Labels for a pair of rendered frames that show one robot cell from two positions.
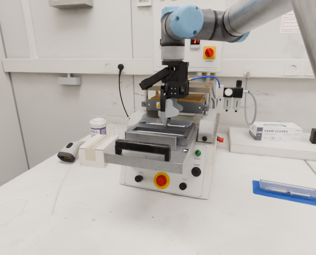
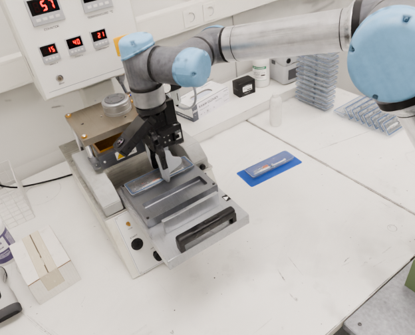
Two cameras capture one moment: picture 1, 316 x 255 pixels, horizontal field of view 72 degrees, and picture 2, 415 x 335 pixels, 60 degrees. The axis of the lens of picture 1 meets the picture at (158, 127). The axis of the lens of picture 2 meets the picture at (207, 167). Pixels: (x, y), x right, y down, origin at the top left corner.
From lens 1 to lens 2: 0.57 m
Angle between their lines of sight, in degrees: 44
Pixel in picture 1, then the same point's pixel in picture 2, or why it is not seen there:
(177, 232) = (247, 270)
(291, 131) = (221, 94)
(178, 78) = (167, 121)
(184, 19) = (199, 72)
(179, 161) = (243, 213)
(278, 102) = not seen: hidden behind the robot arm
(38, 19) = not seen: outside the picture
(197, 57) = (109, 56)
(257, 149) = (205, 133)
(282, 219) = (290, 195)
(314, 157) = (252, 113)
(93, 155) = (58, 276)
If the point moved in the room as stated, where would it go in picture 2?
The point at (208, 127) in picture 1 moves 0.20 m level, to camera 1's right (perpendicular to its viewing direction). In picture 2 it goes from (198, 152) to (239, 121)
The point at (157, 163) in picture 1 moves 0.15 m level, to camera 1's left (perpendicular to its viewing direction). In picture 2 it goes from (226, 230) to (183, 276)
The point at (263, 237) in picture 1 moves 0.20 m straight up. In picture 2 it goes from (295, 220) to (297, 169)
